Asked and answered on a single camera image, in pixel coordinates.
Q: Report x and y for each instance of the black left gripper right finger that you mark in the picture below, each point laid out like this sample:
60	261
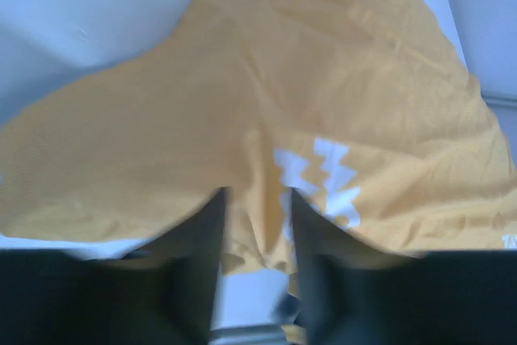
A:
354	293

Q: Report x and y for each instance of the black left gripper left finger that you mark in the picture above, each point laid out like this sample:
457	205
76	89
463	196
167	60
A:
160	293

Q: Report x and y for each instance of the blue and yellow pillowcase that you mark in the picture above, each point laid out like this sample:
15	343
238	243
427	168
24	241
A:
362	106

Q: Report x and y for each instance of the aluminium mounting rail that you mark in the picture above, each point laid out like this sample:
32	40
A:
249	335

